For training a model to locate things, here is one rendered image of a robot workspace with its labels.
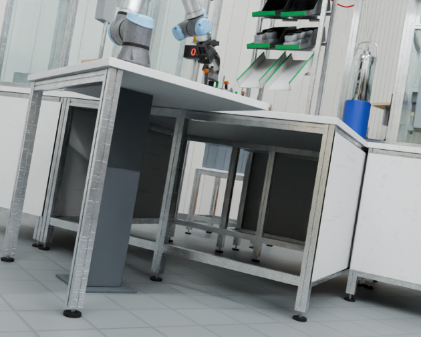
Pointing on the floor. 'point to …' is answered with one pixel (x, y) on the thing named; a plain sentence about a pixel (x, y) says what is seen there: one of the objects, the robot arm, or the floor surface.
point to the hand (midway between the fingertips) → (213, 71)
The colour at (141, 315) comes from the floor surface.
